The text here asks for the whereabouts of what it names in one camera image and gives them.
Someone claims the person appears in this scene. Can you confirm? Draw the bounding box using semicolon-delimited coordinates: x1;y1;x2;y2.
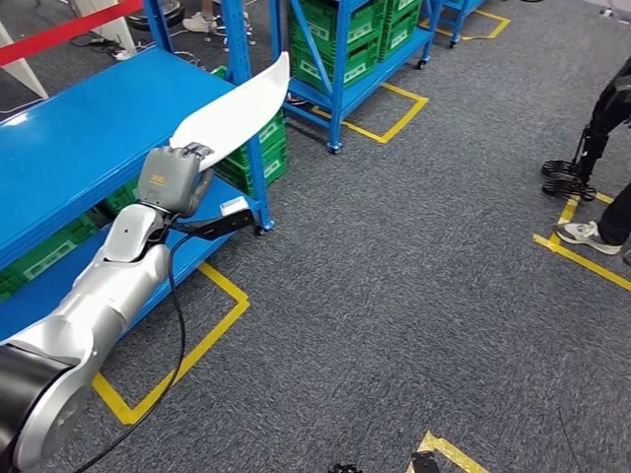
183;0;219;34
556;182;631;266

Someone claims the long red barrier belt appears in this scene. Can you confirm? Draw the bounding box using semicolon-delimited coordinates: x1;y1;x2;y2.
0;0;143;68

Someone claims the blue metal shelf rack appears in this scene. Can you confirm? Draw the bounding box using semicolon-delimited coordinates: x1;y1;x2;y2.
0;0;275;344

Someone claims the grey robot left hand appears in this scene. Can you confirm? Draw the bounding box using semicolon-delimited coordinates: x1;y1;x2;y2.
137;142;215;220

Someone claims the small blue metal rack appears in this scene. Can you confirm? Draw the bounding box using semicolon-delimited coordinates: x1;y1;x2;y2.
268;0;445;156
423;0;487;50

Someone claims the black robot right foot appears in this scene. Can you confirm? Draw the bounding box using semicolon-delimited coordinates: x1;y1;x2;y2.
410;451;441;473

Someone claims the white desk leg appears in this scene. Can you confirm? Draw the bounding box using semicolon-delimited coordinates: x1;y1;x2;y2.
0;23;49;101
74;0;137;55

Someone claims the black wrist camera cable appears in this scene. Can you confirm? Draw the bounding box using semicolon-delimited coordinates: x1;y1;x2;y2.
72;234;195;473

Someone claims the yellow floor tape square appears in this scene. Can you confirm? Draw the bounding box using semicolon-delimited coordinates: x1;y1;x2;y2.
533;190;631;293
406;431;490;473
91;260;251;427
419;9;511;42

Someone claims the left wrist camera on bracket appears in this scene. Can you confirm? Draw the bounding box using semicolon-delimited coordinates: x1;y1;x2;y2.
171;195;256;241

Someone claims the black legged humanoid robot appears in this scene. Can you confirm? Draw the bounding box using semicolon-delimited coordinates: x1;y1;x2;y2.
541;57;631;202

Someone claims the yellow floor tape strip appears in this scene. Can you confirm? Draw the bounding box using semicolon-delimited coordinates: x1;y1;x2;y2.
312;83;429;145

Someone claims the white curved plastic part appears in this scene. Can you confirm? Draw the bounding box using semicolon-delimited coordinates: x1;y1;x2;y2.
169;51;291;172

